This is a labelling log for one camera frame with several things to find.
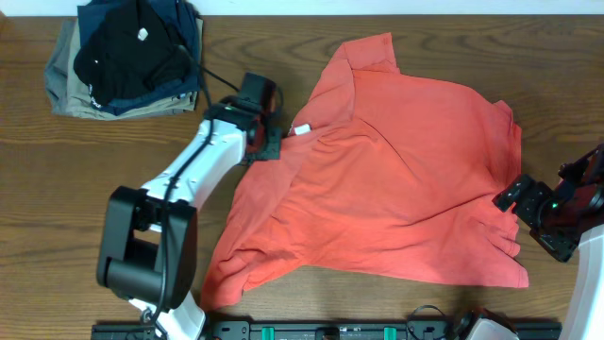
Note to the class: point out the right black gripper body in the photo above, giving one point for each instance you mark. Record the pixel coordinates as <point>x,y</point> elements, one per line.
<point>520,199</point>

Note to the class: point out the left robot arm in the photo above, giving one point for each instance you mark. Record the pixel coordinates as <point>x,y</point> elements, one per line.
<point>148,249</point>

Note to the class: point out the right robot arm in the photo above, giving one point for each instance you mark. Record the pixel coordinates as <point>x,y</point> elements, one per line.
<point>584,318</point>

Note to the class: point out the navy folded garment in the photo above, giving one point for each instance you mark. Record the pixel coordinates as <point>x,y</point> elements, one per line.
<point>177,13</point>

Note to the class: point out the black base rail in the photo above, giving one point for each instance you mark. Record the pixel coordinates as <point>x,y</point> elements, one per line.
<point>243,330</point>

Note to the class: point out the khaki folded garment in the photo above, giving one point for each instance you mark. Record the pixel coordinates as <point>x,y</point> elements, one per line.
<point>78,103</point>

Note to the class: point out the coral red t-shirt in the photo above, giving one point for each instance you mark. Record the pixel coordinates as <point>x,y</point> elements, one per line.
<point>382,174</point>

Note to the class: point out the grey folded garment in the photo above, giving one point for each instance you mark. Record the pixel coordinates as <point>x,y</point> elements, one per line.
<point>55,73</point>

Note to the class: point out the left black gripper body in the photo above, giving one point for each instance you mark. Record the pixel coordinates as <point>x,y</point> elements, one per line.
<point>270,144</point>

